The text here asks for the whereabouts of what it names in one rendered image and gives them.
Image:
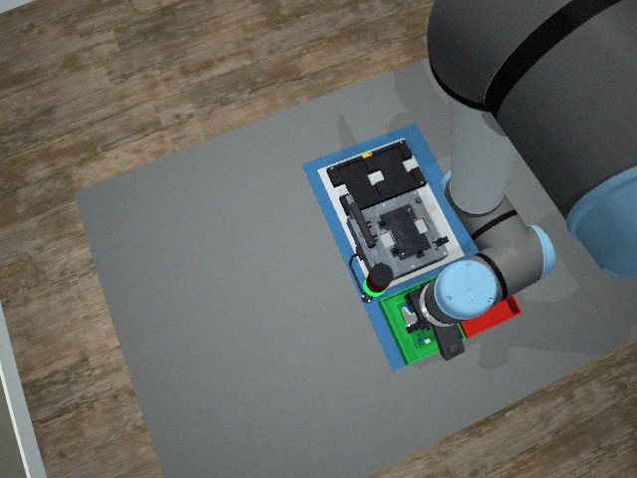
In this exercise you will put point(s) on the green circuit board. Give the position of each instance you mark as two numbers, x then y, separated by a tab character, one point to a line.
419	337

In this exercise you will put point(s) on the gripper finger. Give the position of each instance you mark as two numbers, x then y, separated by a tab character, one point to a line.
410	319

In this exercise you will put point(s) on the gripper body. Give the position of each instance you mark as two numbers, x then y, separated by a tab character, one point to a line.
413	296

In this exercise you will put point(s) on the green bin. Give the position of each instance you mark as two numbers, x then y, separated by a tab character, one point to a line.
403	340

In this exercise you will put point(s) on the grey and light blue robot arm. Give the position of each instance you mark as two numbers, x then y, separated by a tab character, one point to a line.
565	99

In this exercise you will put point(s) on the red bin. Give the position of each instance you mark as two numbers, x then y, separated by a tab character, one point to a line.
494	314

